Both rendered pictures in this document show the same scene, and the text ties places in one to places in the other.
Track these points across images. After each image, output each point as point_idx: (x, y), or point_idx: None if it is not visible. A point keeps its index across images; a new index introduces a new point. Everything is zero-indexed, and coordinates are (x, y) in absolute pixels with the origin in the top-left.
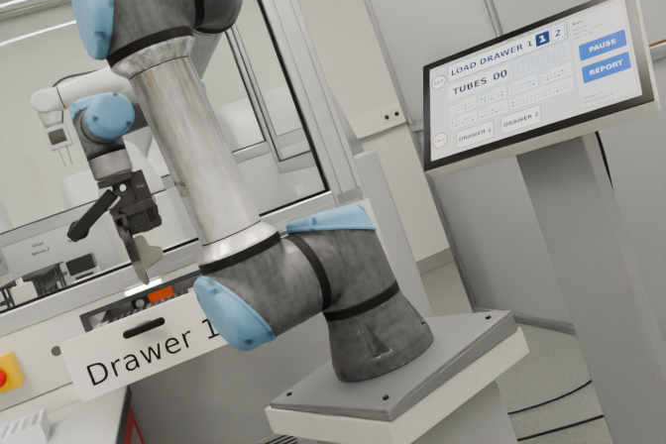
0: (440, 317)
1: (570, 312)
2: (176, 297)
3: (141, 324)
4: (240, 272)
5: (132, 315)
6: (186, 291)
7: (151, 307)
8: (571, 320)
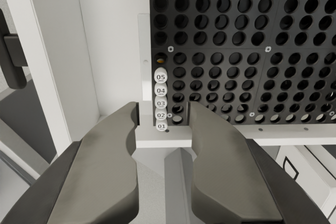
0: (0, 218)
1: (188, 218)
2: (60, 128)
3: (1, 49)
4: None
5: (25, 40)
6: (308, 121)
7: (48, 81)
8: (189, 214)
